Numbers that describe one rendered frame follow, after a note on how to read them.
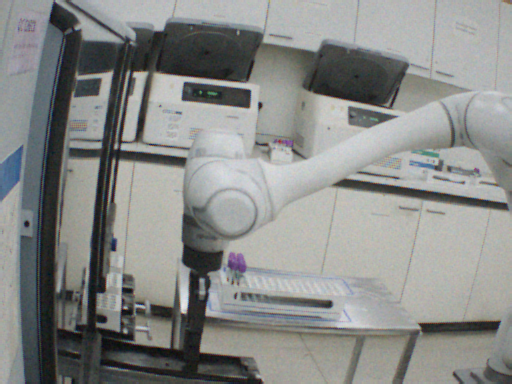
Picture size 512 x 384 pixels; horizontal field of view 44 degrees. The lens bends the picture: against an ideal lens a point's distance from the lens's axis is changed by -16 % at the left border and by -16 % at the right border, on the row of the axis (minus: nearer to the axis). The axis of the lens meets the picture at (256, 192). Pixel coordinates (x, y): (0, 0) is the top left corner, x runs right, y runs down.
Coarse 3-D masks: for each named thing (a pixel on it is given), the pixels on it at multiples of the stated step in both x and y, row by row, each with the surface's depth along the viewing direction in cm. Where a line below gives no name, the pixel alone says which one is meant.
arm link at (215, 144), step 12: (204, 132) 127; (216, 132) 126; (228, 132) 127; (192, 144) 129; (204, 144) 125; (216, 144) 125; (228, 144) 125; (240, 144) 128; (192, 156) 127; (204, 156) 125; (216, 156) 125; (228, 156) 125; (240, 156) 127; (192, 168) 124; (192, 216) 128
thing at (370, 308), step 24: (216, 288) 182; (360, 288) 199; (384, 288) 201; (216, 312) 164; (240, 312) 166; (360, 312) 177; (384, 312) 179; (360, 336) 212; (408, 336) 169; (408, 360) 170
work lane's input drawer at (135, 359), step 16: (112, 352) 132; (128, 352) 134; (144, 352) 136; (160, 352) 137; (176, 352) 137; (112, 368) 124; (128, 368) 125; (144, 368) 126; (160, 368) 126; (176, 368) 131; (192, 368) 133; (208, 368) 134; (224, 368) 135; (240, 368) 137; (256, 368) 135
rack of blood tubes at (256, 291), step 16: (224, 272) 175; (224, 288) 166; (240, 288) 166; (256, 288) 167; (272, 288) 169; (288, 288) 170; (304, 288) 172; (320, 288) 174; (336, 288) 175; (224, 304) 167; (240, 304) 167; (256, 304) 168; (272, 304) 175; (288, 304) 176; (304, 304) 178; (320, 304) 179; (336, 304) 170
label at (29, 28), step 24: (24, 24) 22; (24, 48) 23; (24, 72) 24; (0, 168) 22; (0, 192) 23; (0, 216) 23; (0, 240) 23; (0, 264) 24; (0, 288) 24; (0, 312) 24; (0, 336) 24; (0, 360) 23
